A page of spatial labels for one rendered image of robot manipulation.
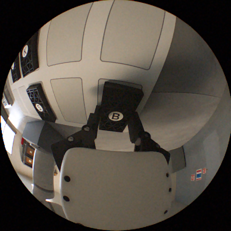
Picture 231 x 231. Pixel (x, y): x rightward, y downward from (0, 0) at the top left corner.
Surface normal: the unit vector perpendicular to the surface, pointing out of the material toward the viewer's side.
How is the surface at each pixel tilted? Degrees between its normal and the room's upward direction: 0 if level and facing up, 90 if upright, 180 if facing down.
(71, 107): 0
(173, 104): 0
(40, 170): 91
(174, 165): 90
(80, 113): 0
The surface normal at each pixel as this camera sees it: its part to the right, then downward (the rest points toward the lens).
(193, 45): 0.00, 0.77
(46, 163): 0.88, -0.31
